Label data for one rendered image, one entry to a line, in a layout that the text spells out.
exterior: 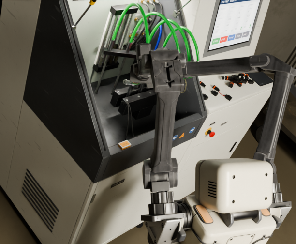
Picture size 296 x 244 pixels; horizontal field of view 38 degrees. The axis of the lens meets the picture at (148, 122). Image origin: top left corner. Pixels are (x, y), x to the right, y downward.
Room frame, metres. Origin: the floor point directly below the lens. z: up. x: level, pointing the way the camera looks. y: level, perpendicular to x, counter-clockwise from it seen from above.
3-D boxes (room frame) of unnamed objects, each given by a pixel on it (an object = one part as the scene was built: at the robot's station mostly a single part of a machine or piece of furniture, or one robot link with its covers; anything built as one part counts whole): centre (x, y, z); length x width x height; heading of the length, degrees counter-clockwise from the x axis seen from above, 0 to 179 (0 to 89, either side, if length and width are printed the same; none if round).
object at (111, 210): (1.53, -0.08, 0.44); 0.65 x 0.02 x 0.68; 148
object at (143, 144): (1.54, -0.06, 0.87); 0.62 x 0.04 x 0.16; 148
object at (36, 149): (1.68, 0.16, 0.39); 0.70 x 0.58 x 0.79; 148
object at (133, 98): (1.77, 0.07, 0.91); 0.34 x 0.10 x 0.15; 148
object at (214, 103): (2.18, -0.36, 0.96); 0.70 x 0.22 x 0.03; 148
